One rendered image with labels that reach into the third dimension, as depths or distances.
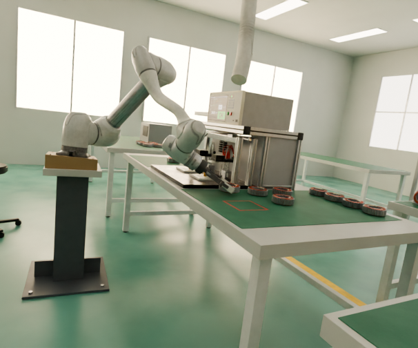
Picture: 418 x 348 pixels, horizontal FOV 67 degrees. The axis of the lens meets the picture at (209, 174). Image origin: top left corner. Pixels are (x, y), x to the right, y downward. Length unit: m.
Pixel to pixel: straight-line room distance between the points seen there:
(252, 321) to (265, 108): 1.26
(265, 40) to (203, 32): 1.58
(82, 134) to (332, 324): 1.73
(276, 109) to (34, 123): 5.08
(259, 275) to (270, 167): 0.96
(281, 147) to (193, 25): 5.48
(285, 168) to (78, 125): 1.29
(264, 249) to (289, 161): 1.07
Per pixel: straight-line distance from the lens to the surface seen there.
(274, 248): 1.09
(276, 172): 2.01
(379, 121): 9.04
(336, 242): 1.28
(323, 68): 9.15
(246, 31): 3.57
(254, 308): 1.20
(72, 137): 2.09
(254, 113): 1.98
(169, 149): 1.60
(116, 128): 2.19
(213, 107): 2.24
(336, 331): 0.75
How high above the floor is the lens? 1.11
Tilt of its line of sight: 9 degrees down
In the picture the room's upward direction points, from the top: 7 degrees clockwise
